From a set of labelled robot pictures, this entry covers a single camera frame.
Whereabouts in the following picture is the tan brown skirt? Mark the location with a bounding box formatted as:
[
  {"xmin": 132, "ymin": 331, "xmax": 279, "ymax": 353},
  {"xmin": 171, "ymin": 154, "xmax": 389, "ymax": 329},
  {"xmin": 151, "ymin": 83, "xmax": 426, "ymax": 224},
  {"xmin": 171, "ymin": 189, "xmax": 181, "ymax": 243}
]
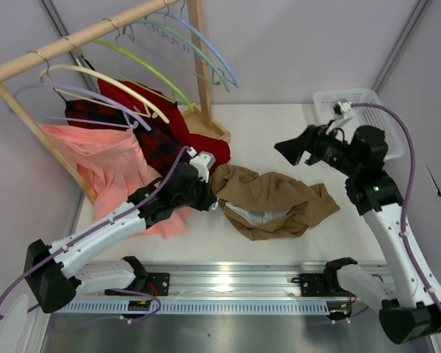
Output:
[{"xmin": 212, "ymin": 164, "xmax": 340, "ymax": 241}]

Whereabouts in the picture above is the sage green plastic hanger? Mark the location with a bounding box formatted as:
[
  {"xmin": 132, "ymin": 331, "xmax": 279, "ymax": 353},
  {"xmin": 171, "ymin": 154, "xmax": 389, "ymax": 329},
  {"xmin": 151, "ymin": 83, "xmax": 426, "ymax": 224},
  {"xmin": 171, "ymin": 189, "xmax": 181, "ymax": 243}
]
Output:
[{"xmin": 102, "ymin": 17, "xmax": 231, "ymax": 93}]

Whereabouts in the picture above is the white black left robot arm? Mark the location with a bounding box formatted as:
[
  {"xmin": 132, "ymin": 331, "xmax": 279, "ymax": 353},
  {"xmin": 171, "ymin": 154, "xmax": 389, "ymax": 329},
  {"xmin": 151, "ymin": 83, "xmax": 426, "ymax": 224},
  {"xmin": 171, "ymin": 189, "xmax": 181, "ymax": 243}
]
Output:
[{"xmin": 24, "ymin": 154, "xmax": 217, "ymax": 313}]

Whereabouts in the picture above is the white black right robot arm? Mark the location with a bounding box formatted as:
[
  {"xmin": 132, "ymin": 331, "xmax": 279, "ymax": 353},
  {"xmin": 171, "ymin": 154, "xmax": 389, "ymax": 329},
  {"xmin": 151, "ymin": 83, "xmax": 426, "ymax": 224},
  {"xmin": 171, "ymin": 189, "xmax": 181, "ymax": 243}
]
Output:
[{"xmin": 274, "ymin": 125, "xmax": 441, "ymax": 344}]

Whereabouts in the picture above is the pink skirt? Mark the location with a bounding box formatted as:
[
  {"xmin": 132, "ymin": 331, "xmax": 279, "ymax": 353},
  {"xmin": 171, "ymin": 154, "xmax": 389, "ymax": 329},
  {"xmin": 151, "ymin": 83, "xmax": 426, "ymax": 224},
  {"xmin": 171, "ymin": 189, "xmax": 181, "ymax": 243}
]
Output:
[{"xmin": 40, "ymin": 124, "xmax": 190, "ymax": 240}]

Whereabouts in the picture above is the cream plastic hanger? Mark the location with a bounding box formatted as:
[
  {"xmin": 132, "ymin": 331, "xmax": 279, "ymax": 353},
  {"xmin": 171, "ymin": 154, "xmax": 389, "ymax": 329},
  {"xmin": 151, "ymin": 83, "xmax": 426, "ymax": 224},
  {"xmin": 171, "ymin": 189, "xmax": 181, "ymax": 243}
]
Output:
[{"xmin": 39, "ymin": 51, "xmax": 171, "ymax": 124}]

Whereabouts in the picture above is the red black plaid skirt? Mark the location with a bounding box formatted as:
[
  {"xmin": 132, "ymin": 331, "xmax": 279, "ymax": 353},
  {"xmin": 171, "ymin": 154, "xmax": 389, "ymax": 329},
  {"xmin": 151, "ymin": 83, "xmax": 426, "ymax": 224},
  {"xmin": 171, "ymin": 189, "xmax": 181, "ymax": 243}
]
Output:
[{"xmin": 64, "ymin": 99, "xmax": 192, "ymax": 177}]

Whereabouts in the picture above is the lime green plastic hanger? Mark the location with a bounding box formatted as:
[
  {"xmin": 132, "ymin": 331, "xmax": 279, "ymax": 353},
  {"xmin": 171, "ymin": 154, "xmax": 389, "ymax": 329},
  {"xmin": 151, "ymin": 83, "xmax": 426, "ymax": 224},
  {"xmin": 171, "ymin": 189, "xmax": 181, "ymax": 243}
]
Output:
[{"xmin": 60, "ymin": 36, "xmax": 196, "ymax": 112}]

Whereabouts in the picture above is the lilac plastic hanger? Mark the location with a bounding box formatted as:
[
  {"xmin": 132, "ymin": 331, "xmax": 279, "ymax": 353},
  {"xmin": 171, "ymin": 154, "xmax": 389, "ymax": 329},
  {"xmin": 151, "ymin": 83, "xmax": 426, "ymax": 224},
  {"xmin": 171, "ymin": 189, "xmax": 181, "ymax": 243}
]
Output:
[{"xmin": 13, "ymin": 82, "xmax": 152, "ymax": 132}]

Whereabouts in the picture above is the light blue plastic hanger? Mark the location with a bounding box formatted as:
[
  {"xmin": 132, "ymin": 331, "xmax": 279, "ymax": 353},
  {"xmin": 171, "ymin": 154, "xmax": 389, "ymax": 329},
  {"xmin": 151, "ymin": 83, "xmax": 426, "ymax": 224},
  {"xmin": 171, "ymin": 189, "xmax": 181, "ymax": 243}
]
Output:
[{"xmin": 160, "ymin": 1, "xmax": 240, "ymax": 89}]

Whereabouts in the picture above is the white plastic basket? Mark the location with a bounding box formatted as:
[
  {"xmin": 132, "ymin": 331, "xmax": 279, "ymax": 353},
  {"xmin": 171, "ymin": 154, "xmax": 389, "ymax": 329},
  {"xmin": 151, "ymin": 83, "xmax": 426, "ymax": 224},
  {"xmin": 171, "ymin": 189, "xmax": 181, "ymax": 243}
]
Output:
[{"xmin": 312, "ymin": 88, "xmax": 404, "ymax": 160}]

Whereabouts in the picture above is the wooden clothes rack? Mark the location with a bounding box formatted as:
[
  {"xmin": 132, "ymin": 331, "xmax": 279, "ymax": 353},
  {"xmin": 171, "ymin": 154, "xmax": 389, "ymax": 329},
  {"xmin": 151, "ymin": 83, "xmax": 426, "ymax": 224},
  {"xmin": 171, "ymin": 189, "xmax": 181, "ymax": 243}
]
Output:
[{"xmin": 0, "ymin": 0, "xmax": 232, "ymax": 202}]

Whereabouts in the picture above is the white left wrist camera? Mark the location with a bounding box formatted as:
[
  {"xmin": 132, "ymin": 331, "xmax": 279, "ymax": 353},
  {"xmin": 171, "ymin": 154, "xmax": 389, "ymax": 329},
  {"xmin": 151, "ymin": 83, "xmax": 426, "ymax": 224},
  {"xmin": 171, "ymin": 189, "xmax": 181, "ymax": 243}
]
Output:
[{"xmin": 187, "ymin": 147, "xmax": 215, "ymax": 182}]

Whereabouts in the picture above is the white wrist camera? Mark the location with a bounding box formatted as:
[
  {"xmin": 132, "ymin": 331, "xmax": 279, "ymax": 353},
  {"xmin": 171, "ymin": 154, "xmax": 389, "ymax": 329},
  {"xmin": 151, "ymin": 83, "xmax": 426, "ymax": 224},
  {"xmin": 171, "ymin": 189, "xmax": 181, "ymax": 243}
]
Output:
[
  {"xmin": 327, "ymin": 99, "xmax": 356, "ymax": 132},
  {"xmin": 187, "ymin": 147, "xmax": 215, "ymax": 182}
]

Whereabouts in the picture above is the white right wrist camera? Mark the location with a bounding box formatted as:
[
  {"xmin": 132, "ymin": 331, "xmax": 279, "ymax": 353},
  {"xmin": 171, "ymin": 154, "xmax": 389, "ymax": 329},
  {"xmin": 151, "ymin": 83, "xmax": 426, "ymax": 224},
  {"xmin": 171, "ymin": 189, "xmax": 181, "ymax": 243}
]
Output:
[{"xmin": 327, "ymin": 99, "xmax": 356, "ymax": 132}]

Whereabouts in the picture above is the aluminium mounting rail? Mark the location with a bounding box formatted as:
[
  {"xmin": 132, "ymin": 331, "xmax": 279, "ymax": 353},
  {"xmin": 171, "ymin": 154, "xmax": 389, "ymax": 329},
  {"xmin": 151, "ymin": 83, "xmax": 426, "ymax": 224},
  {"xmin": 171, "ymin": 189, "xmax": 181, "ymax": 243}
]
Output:
[{"xmin": 36, "ymin": 260, "xmax": 394, "ymax": 301}]

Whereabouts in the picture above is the white slotted cable duct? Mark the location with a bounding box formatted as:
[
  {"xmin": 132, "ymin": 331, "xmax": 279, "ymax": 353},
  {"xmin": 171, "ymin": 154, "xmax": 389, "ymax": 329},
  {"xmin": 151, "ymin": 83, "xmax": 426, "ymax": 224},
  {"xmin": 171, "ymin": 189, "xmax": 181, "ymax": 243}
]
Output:
[{"xmin": 58, "ymin": 299, "xmax": 352, "ymax": 315}]

